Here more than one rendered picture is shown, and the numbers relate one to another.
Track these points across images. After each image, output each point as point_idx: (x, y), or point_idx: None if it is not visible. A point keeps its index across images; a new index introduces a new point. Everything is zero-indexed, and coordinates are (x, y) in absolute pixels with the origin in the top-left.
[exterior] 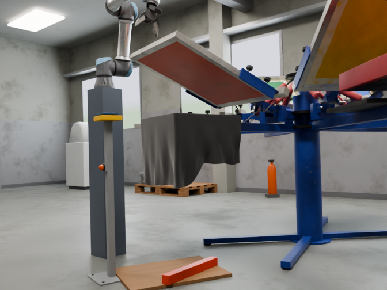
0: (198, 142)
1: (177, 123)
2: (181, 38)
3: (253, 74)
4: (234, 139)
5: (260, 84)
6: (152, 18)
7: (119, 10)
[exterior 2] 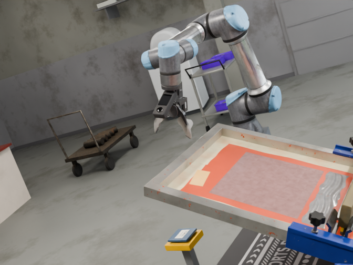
0: None
1: None
2: (153, 196)
3: (320, 237)
4: None
5: (347, 255)
6: (172, 113)
7: (210, 34)
